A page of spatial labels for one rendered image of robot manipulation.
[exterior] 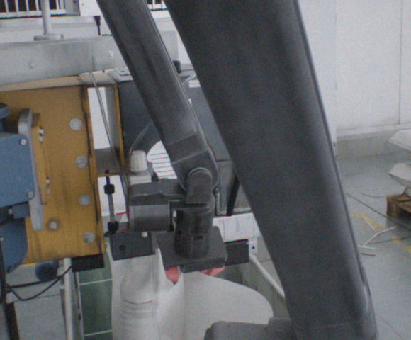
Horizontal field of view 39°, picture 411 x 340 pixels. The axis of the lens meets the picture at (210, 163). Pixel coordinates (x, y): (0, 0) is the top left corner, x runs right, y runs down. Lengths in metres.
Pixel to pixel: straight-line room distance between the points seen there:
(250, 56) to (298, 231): 0.13
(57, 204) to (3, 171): 0.29
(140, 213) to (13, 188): 0.18
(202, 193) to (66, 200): 0.34
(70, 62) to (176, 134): 0.23
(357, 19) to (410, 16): 0.56
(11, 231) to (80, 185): 0.21
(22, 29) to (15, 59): 2.90
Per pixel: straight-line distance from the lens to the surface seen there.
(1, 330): 1.24
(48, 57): 0.90
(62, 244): 1.11
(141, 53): 0.75
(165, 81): 0.77
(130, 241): 1.10
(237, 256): 1.17
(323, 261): 0.38
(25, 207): 0.88
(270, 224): 0.35
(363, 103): 5.84
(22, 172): 0.82
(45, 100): 1.04
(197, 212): 0.84
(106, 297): 2.40
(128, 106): 1.04
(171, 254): 0.93
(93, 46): 0.96
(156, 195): 0.84
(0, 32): 3.76
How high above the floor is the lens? 1.45
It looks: 14 degrees down
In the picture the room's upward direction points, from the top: 3 degrees counter-clockwise
